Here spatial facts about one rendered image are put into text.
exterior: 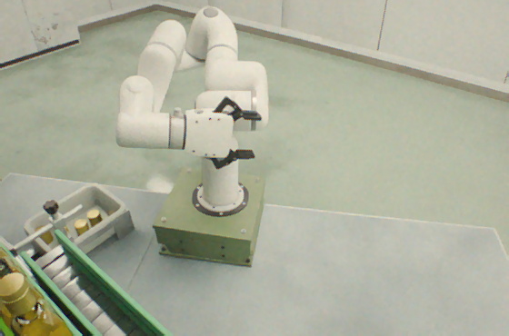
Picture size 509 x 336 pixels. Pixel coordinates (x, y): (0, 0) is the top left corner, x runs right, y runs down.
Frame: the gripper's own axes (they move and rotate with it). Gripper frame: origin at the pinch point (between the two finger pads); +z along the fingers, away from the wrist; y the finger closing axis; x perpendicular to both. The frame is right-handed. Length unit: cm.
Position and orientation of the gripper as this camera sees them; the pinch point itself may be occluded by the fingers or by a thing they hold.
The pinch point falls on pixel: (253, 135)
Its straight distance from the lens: 82.4
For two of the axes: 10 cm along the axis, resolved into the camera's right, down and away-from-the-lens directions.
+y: -1.6, 9.0, 4.0
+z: 9.6, 0.5, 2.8
